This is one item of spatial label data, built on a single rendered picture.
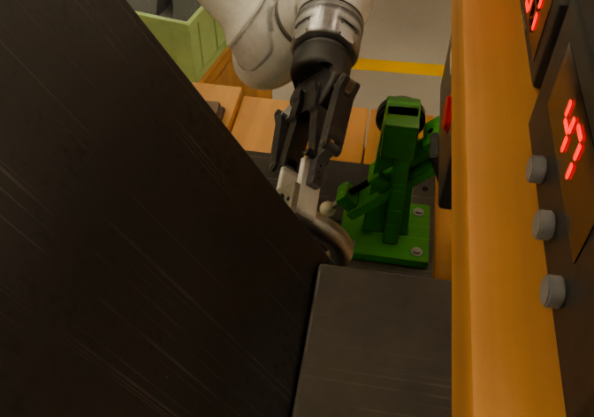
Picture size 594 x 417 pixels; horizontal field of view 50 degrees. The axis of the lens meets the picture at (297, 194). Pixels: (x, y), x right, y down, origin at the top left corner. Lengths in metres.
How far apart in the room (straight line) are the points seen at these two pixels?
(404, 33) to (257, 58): 2.39
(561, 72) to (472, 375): 0.13
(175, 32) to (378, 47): 1.78
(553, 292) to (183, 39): 1.38
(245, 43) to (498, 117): 0.67
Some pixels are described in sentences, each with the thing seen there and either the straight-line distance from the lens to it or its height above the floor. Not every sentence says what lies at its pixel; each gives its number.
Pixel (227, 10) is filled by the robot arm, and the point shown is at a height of 1.26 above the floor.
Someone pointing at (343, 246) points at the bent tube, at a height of 1.17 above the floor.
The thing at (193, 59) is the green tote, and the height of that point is 0.86.
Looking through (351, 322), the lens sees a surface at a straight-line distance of 0.60.
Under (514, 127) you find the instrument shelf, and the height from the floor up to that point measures 1.54.
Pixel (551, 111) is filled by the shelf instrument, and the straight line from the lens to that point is 0.29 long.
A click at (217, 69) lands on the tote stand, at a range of 1.69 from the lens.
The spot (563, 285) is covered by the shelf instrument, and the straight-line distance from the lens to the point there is 0.24.
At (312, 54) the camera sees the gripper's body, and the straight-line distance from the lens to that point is 0.79.
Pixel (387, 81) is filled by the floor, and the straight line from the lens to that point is 2.98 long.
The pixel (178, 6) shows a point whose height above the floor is 0.88.
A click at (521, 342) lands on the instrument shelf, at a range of 0.25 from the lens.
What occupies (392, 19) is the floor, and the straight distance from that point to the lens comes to 3.42.
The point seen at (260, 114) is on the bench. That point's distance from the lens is 1.37.
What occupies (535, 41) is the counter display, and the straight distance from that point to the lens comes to 0.37.
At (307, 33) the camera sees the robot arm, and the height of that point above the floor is 1.31.
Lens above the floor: 1.75
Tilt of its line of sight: 46 degrees down
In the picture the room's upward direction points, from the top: straight up
